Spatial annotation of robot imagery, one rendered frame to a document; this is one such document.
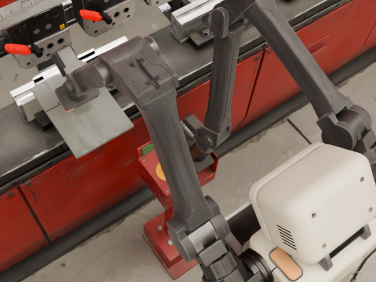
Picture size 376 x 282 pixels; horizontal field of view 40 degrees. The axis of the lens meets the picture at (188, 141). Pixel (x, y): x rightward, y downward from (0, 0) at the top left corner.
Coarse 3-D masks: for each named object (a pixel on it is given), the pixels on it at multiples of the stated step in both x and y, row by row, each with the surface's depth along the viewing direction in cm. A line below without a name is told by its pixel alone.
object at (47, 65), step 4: (48, 60) 143; (52, 60) 144; (40, 64) 142; (44, 64) 143; (48, 64) 144; (52, 64) 145; (36, 68) 145; (40, 68) 144; (44, 68) 145; (48, 68) 147; (40, 72) 146
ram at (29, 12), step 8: (0, 0) 114; (8, 0) 115; (16, 0) 116; (48, 0) 122; (56, 0) 124; (64, 0) 125; (0, 8) 116; (32, 8) 121; (40, 8) 123; (48, 8) 124; (16, 16) 120; (24, 16) 122; (0, 24) 119; (8, 24) 120
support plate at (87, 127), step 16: (48, 96) 146; (48, 112) 143; (64, 112) 143; (80, 112) 144; (96, 112) 144; (112, 112) 144; (64, 128) 141; (80, 128) 141; (96, 128) 141; (112, 128) 142; (128, 128) 142; (80, 144) 139; (96, 144) 139
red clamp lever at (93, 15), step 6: (84, 12) 128; (90, 12) 129; (96, 12) 131; (102, 12) 135; (84, 18) 129; (90, 18) 130; (96, 18) 131; (102, 18) 133; (108, 18) 134; (108, 24) 135
